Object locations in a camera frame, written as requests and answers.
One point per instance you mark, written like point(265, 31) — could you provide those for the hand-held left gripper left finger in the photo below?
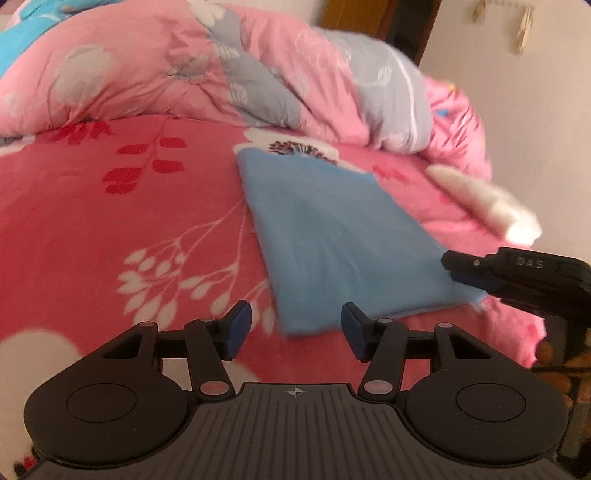
point(238, 327)

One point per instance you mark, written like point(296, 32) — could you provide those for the pink grey floral quilt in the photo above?
point(161, 60)

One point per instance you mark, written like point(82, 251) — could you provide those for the hanging wall ornament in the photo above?
point(525, 30)
point(480, 9)

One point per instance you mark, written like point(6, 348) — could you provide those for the bright pink printed quilt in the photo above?
point(457, 124)

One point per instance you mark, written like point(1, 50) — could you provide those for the person's right hand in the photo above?
point(545, 353)

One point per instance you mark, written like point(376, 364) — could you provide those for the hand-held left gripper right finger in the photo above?
point(354, 332)

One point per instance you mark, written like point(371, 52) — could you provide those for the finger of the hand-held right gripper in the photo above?
point(471, 281)
point(471, 262)

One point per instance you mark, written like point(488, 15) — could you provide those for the blue cartoon pillow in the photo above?
point(23, 32)

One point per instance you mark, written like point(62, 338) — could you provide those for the brown wooden door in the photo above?
point(360, 23)

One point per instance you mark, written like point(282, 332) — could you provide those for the white plush toy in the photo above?
point(480, 198)

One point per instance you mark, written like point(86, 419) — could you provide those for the red floral blanket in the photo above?
point(92, 221)

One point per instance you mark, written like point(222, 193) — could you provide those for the light blue printed t-shirt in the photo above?
point(332, 240)

